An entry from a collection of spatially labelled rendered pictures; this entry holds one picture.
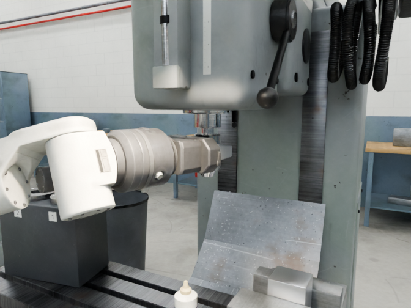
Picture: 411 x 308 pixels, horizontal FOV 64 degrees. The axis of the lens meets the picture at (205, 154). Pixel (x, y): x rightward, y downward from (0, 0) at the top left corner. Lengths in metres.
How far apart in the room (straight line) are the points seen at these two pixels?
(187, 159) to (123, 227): 1.99
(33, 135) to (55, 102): 7.10
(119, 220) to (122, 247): 0.21
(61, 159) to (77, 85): 6.65
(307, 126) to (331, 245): 0.32
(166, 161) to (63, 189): 0.14
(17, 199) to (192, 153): 0.24
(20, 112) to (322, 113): 7.33
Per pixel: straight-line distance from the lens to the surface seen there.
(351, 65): 0.71
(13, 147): 0.45
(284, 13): 0.56
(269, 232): 0.93
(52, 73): 7.61
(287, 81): 0.63
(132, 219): 2.46
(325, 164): 0.90
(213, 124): 0.55
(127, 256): 2.57
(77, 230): 0.81
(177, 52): 0.46
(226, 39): 0.47
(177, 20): 0.46
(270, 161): 0.93
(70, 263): 0.84
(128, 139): 0.44
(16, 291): 0.90
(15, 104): 7.83
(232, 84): 0.46
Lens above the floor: 1.32
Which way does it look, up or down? 8 degrees down
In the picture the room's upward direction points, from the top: straight up
